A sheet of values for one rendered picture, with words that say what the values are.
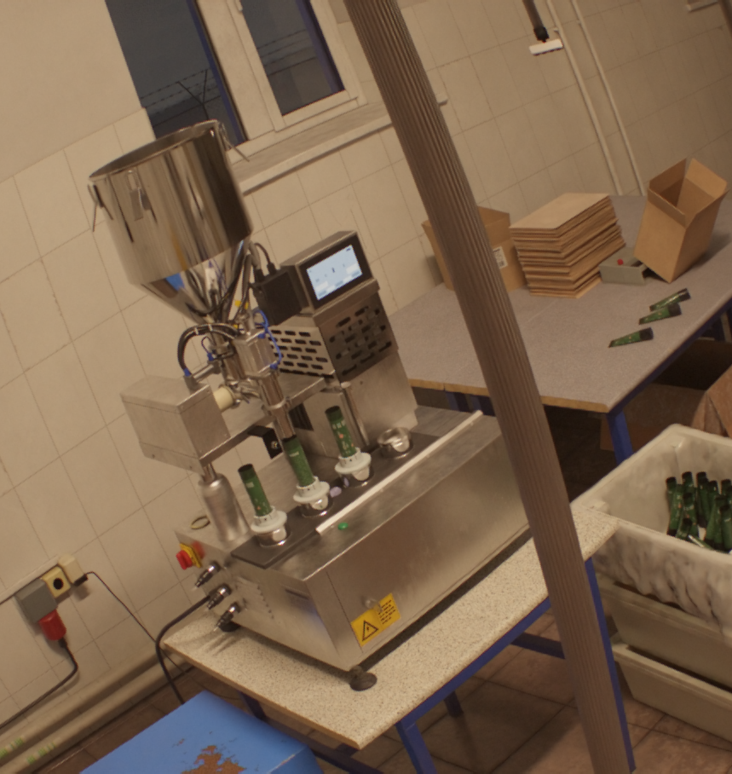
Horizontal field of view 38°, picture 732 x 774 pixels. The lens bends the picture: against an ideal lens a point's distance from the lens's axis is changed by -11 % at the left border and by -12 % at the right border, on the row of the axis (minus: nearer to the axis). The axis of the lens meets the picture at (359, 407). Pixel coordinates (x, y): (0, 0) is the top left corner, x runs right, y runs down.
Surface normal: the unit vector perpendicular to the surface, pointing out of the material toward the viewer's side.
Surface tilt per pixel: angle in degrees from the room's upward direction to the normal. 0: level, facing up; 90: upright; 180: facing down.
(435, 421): 0
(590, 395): 0
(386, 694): 0
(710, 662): 96
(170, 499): 90
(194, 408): 90
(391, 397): 90
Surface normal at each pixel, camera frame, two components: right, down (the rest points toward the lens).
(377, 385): 0.62, 0.10
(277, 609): -0.72, 0.48
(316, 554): -0.33, -0.87
